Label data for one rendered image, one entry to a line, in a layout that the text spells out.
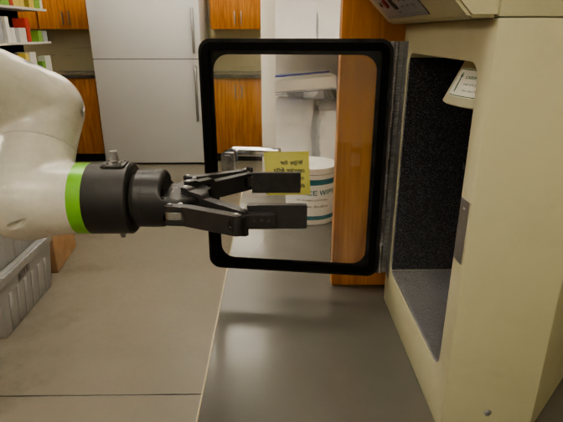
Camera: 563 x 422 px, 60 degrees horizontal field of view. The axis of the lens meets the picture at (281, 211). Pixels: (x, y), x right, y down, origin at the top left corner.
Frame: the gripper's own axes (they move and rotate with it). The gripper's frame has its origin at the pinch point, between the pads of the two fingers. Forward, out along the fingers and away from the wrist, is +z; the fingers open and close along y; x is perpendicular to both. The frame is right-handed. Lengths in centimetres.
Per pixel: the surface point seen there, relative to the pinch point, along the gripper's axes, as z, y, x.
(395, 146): 17.1, 17.5, -2.8
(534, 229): 24.0, -14.2, -1.2
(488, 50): 17.2, -12.9, -18.7
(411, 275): 20.4, 12.2, 17.9
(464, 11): 14.2, -13.9, -22.0
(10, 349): -127, 133, 120
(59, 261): -137, 215, 114
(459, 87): 19.2, -1.5, -14.2
